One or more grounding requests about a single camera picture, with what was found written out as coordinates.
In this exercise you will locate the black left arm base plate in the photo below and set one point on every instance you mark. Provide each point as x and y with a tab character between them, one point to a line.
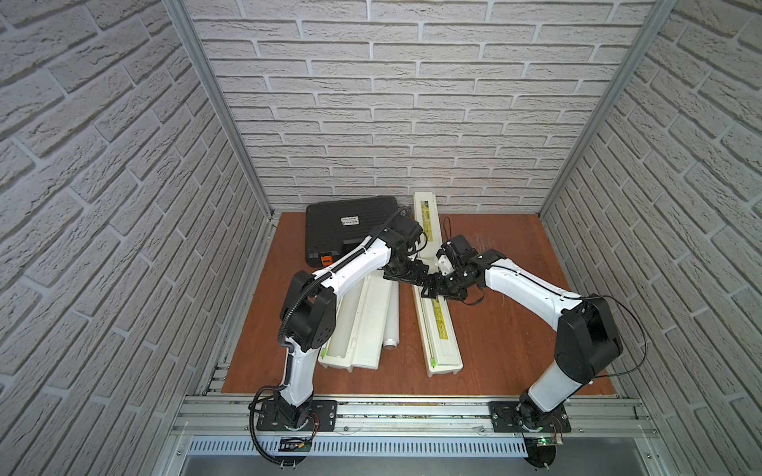
278	416

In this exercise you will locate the aluminium corner post right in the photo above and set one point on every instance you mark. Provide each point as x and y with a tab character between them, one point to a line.
643	41

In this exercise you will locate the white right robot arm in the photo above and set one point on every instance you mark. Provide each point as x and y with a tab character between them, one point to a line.
587	338

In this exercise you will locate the white plastic wrap roll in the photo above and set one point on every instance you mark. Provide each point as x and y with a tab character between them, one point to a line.
391	336

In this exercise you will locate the black plastic tool case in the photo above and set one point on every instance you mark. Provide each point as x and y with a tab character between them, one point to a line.
333	229

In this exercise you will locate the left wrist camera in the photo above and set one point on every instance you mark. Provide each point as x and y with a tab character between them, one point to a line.
410	229

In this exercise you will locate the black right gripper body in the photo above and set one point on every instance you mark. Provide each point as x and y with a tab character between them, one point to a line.
450	285

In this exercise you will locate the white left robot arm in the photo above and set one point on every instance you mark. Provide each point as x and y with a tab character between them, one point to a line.
309	314

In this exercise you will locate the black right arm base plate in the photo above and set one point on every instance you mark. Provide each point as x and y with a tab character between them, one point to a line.
518	416

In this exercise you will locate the aluminium corner post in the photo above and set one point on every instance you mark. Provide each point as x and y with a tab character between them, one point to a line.
643	41
182	20

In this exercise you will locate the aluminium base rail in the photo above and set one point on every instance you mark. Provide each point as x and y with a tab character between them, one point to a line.
397	426

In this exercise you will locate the cream dispenser with lid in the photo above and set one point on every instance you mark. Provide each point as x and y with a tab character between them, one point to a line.
361	320

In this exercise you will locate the aluminium corner post left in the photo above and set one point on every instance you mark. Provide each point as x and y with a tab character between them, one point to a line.
182	20

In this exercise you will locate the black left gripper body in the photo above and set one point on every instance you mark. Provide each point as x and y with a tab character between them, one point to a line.
402	272

